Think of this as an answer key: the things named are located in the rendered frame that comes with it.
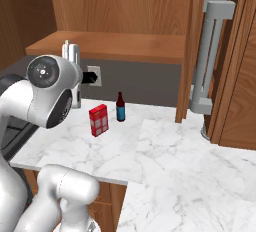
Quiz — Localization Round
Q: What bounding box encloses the wood panelled fridge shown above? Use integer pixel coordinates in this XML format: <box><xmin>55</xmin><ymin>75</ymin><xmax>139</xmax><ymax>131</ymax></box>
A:
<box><xmin>175</xmin><ymin>0</ymin><xmax>256</xmax><ymax>151</ymax></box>

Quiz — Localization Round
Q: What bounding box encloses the dark bottle with blue label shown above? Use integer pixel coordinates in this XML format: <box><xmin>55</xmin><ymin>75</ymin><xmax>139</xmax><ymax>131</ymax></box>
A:
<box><xmin>115</xmin><ymin>91</ymin><xmax>127</xmax><ymax>123</ymax></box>

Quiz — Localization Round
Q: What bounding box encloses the grey fridge handle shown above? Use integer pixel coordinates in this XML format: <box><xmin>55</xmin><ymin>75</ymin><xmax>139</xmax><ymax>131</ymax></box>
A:
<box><xmin>189</xmin><ymin>0</ymin><xmax>237</xmax><ymax>116</ymax></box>

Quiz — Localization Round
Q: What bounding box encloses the open wooden wall cabinet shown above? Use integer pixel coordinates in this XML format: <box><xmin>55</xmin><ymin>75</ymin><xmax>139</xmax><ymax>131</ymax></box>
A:
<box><xmin>7</xmin><ymin>0</ymin><xmax>195</xmax><ymax>66</ymax></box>

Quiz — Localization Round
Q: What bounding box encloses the black hob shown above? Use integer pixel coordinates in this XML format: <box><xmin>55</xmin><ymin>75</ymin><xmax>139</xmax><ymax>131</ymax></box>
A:
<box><xmin>0</xmin><ymin>114</ymin><xmax>40</xmax><ymax>161</ymax></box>

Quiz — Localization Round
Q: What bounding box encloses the white wall socket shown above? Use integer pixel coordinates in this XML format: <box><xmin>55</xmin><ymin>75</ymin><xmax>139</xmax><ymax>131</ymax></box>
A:
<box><xmin>86</xmin><ymin>64</ymin><xmax>103</xmax><ymax>87</ymax></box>

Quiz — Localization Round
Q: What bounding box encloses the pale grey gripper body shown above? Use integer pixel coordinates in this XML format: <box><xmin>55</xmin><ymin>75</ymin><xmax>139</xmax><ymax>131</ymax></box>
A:
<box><xmin>71</xmin><ymin>88</ymin><xmax>83</xmax><ymax>109</ymax></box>

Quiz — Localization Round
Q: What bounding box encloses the wooden base cabinet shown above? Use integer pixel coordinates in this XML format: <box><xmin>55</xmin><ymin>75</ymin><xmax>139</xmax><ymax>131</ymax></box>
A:
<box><xmin>22</xmin><ymin>168</ymin><xmax>129</xmax><ymax>232</ymax></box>

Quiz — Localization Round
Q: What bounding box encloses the red box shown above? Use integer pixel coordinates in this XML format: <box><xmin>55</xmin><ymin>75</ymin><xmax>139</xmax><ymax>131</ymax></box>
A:
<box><xmin>88</xmin><ymin>103</ymin><xmax>110</xmax><ymax>138</ymax></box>

